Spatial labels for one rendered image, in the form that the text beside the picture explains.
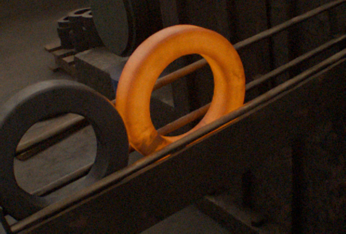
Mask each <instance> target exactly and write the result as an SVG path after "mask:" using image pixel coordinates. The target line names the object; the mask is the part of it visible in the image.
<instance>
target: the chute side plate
mask: <svg viewBox="0 0 346 234"><path fill-rule="evenodd" d="M344 107H346V58H344V59H342V60H340V61H339V62H337V63H335V64H334V65H332V66H330V67H328V68H327V69H325V70H323V71H322V72H320V73H318V74H316V75H314V76H313V77H311V78H309V79H307V80H306V81H304V82H302V83H300V84H298V85H297V86H295V87H293V88H292V89H291V90H289V91H287V92H285V93H283V94H281V95H279V96H277V97H275V98H273V99H271V100H270V101H269V102H267V103H265V104H263V105H261V106H259V107H257V108H256V109H255V110H252V111H250V112H249V113H246V114H245V115H243V116H242V117H240V118H238V119H236V120H234V121H232V122H230V123H229V124H227V125H225V126H223V127H221V128H220V129H218V130H216V131H214V132H213V133H210V134H208V135H207V136H206V137H203V138H201V139H200V140H198V141H195V142H193V143H192V144H190V145H188V146H186V147H185V148H182V149H181V150H180V151H178V152H175V153H174V154H172V155H170V156H168V157H165V158H164V159H163V160H161V161H159V162H157V163H155V164H153V165H151V166H149V167H147V168H145V169H143V170H142V171H140V172H138V173H136V174H134V175H132V176H130V177H129V178H126V179H124V180H122V181H121V182H119V183H117V184H114V185H113V186H111V187H109V188H107V189H105V190H103V191H101V192H100V193H97V194H95V195H93V196H92V197H90V198H87V199H85V200H83V201H81V202H80V203H78V204H76V205H74V206H73V207H70V208H68V209H66V210H64V211H62V212H61V213H58V214H56V215H54V216H53V217H50V218H48V219H47V220H45V221H42V222H40V223H39V224H37V225H34V226H33V227H31V228H28V229H27V230H24V231H23V232H21V233H19V234H139V233H141V232H143V231H144V230H146V229H148V228H150V227H152V226H153V225H155V224H158V223H160V222H161V221H163V220H165V219H166V218H169V217H170V216H172V215H174V214H175V213H177V212H178V211H179V210H181V209H183V208H185V207H186V206H188V205H190V204H192V203H193V202H196V201H197V200H199V199H201V198H202V197H205V195H207V194H209V193H210V192H213V191H214V190H216V189H218V188H219V187H222V185H224V184H225V183H227V182H229V181H231V180H233V179H234V178H235V177H237V176H239V175H241V174H242V173H244V172H246V171H247V170H249V169H250V168H252V167H253V166H255V165H257V164H258V163H259V162H261V161H263V160H265V159H267V158H268V157H269V156H271V155H272V154H274V153H275V152H278V151H280V150H281V149H282V148H284V147H285V146H287V145H288V144H290V143H292V142H293V141H294V140H296V139H298V138H299V137H301V136H303V135H304V134H305V133H307V132H308V131H310V130H312V129H313V128H315V127H316V126H317V125H319V124H320V123H322V122H324V121H325V120H327V119H328V118H330V117H331V116H333V115H334V114H336V112H338V111H340V110H342V109H343V108H344Z"/></svg>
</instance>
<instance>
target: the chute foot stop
mask: <svg viewBox="0 0 346 234"><path fill-rule="evenodd" d="M0 221H1V224H2V226H3V228H4V230H5V232H6V234H13V232H12V230H11V229H10V227H9V224H8V222H7V221H6V218H5V216H4V214H3V212H2V209H1V207H0Z"/></svg>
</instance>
